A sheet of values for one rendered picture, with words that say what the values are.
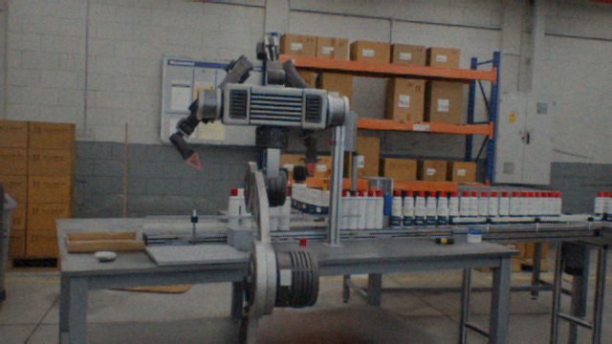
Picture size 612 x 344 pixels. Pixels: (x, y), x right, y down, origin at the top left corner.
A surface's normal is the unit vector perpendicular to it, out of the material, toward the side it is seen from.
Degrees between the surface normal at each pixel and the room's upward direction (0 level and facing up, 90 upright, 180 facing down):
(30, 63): 90
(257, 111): 90
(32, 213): 90
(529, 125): 90
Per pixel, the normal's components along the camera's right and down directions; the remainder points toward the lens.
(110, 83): 0.22, 0.06
